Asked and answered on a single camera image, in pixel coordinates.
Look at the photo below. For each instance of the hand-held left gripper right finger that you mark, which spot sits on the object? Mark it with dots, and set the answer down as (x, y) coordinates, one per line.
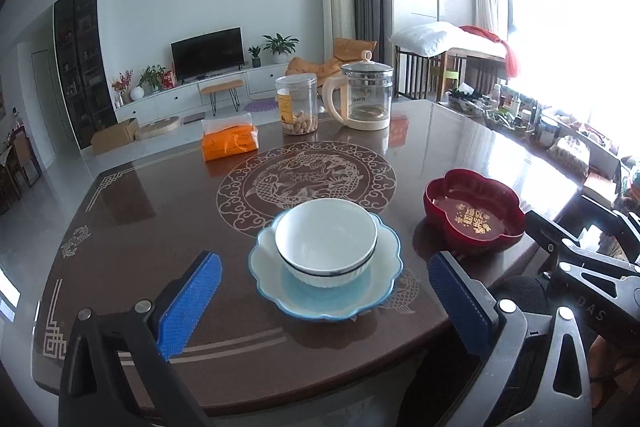
(455, 302)

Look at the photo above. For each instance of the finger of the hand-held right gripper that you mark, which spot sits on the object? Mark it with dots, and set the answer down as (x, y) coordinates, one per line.
(550, 229)
(630, 227)

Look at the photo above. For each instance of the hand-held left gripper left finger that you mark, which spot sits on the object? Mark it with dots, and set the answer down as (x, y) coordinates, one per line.
(192, 302)

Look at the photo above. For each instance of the red flower-shaped plate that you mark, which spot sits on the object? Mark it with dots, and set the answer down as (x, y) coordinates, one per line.
(470, 219)

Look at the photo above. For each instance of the light blue scalloped plate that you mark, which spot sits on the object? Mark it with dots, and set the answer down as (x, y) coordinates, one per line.
(325, 304)

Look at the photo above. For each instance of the white bowl with dark rim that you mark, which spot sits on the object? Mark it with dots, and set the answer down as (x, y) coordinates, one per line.
(325, 237)

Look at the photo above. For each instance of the person's right hand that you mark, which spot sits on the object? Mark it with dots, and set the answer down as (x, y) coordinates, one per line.
(615, 364)

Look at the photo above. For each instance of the black mesh chair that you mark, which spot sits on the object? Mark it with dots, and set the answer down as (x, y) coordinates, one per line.
(445, 382)

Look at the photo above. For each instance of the row of bottles and jars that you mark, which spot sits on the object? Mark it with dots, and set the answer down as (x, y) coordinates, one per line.
(520, 112)

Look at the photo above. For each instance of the orange tissue pack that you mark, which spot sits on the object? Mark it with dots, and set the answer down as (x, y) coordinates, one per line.
(230, 139)

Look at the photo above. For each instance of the round beige floor cushion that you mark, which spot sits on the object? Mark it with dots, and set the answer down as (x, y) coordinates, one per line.
(157, 128)

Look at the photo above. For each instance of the red cloth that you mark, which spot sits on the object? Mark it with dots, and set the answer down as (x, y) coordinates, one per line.
(507, 57)

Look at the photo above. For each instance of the cardboard box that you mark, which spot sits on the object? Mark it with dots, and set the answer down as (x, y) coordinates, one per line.
(112, 137)

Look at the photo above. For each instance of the white television cabinet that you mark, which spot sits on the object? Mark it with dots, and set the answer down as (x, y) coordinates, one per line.
(170, 99)

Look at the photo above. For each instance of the purple floor mat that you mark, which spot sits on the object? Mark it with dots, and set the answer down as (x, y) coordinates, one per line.
(260, 105)

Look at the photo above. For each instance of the orange cushioned stool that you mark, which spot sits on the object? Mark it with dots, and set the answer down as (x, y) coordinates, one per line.
(221, 88)

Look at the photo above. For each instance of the flowers in white vase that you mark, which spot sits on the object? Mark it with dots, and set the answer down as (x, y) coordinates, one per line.
(135, 93)

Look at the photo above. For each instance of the wooden dining chair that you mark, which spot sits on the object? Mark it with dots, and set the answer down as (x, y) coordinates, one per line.
(22, 162)

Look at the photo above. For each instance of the red box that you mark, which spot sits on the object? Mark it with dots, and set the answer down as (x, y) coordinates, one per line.
(169, 80)

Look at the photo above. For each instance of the clear jar of snacks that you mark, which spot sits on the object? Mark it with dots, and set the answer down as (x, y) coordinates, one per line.
(297, 104)

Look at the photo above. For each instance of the white pillow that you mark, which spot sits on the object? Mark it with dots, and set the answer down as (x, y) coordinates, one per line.
(430, 38)

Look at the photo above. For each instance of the leafy potted plant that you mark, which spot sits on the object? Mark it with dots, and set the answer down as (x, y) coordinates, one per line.
(151, 77)

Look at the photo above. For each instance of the flat screen television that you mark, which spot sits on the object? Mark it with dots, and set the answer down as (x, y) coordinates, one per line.
(207, 54)

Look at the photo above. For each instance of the small potted plant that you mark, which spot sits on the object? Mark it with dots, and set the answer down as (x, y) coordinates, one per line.
(255, 56)

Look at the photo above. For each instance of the black display cabinet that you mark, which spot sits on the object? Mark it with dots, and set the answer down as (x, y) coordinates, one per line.
(82, 67)

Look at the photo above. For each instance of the large potted plant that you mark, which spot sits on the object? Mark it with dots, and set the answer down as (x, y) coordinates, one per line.
(280, 44)

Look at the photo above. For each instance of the standing air conditioner with cover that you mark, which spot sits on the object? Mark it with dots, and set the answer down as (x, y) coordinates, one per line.
(337, 17)

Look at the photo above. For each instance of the wooden bed frame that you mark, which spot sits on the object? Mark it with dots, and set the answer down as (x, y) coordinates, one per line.
(420, 72)

